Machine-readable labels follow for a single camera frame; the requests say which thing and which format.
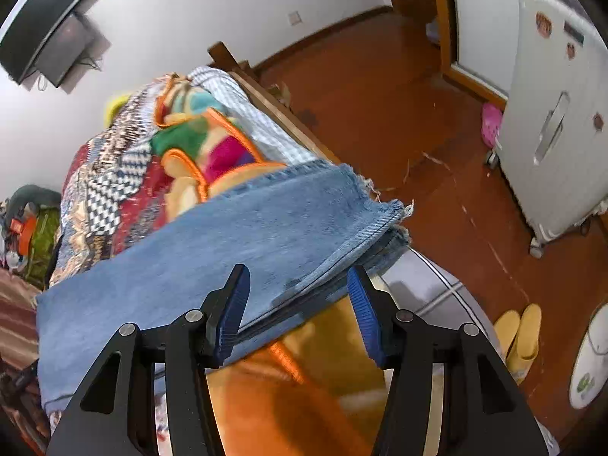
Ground colourful cartoon printed blanket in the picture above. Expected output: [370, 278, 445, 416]
[151, 73, 400, 456]

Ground grey white-striped cloth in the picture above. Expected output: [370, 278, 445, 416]
[370, 245, 505, 366]

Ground white refrigerator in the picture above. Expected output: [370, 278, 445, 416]
[491, 0, 608, 260]

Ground patchwork patterned quilt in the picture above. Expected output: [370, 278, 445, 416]
[45, 81, 174, 290]

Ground yellow plush toy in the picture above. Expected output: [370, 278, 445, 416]
[103, 94, 130, 127]

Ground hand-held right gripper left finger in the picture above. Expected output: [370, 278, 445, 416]
[46, 264, 252, 456]

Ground blue checked bed sheet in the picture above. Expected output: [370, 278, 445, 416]
[187, 66, 320, 168]

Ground white round appliance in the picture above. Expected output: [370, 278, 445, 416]
[567, 303, 608, 410]

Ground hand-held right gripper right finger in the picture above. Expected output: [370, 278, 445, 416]
[347, 265, 550, 456]

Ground wooden door frame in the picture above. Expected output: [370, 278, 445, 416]
[380, 0, 510, 105]

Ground pile of clothes and bags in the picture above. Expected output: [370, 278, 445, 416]
[0, 184, 62, 290]

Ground blue denim pants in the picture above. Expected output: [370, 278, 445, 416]
[35, 162, 413, 413]

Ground pink slipper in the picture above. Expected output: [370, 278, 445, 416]
[481, 103, 504, 149]

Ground wall-mounted black television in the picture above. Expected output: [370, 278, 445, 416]
[0, 0, 112, 89]

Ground wooden bed frame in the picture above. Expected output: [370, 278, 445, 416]
[207, 41, 342, 165]

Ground yellow slipper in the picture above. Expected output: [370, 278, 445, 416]
[492, 310, 521, 357]
[504, 303, 543, 385]

